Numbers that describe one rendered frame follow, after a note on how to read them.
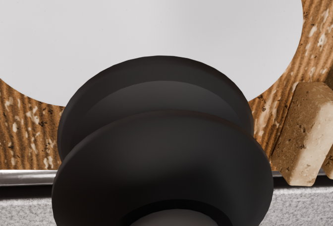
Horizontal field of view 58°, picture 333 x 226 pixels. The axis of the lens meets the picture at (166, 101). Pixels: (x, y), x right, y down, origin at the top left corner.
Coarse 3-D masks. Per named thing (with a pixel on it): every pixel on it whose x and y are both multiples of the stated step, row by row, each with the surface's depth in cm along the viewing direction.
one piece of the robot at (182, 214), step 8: (144, 216) 4; (152, 216) 4; (160, 216) 4; (168, 216) 4; (176, 216) 4; (184, 216) 4; (192, 216) 4; (200, 216) 4; (208, 216) 4; (136, 224) 4; (144, 224) 4; (152, 224) 4; (160, 224) 4; (168, 224) 4; (176, 224) 4; (184, 224) 4; (192, 224) 4; (200, 224) 4; (208, 224) 4; (216, 224) 4
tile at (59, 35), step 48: (0, 0) 12; (48, 0) 12; (96, 0) 13; (144, 0) 13; (192, 0) 13; (240, 0) 13; (288, 0) 13; (0, 48) 13; (48, 48) 13; (96, 48) 14; (144, 48) 14; (192, 48) 14; (240, 48) 14; (288, 48) 15; (48, 96) 15
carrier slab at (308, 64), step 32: (320, 0) 15; (320, 32) 16; (320, 64) 17; (0, 96) 16; (288, 96) 17; (0, 128) 17; (32, 128) 17; (256, 128) 18; (0, 160) 18; (32, 160) 18
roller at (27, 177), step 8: (320, 168) 23; (0, 176) 20; (8, 176) 20; (16, 176) 20; (24, 176) 21; (32, 176) 21; (40, 176) 21; (48, 176) 21; (280, 176) 24; (0, 184) 21; (8, 184) 21; (16, 184) 21; (24, 184) 21; (32, 184) 21; (40, 184) 22; (48, 184) 22
